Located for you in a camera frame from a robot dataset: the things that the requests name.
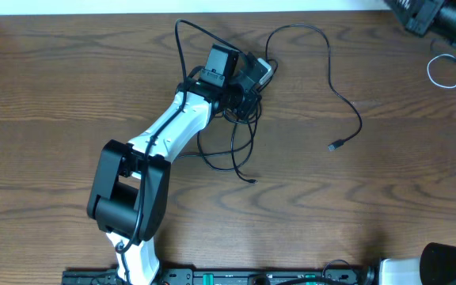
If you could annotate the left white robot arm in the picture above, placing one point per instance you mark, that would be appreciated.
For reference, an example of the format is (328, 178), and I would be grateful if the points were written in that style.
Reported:
(130, 188)

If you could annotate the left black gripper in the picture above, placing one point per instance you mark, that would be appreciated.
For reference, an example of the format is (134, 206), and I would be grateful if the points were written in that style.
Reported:
(250, 103)

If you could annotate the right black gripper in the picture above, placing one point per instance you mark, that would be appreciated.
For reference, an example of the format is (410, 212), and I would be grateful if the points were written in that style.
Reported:
(418, 16)

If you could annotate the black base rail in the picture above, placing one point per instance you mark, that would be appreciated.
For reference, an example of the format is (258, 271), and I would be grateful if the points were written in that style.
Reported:
(335, 272)

